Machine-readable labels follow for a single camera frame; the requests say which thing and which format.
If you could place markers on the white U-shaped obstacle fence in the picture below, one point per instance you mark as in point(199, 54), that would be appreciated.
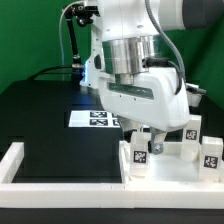
point(154, 194)

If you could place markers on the paper sheet with tags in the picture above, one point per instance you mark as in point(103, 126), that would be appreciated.
point(93, 119)

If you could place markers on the white square table top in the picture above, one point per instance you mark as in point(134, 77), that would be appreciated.
point(167, 166)

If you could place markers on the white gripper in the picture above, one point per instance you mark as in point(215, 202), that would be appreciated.
point(151, 101)

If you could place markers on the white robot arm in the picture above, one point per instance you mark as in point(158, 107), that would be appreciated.
point(132, 34)

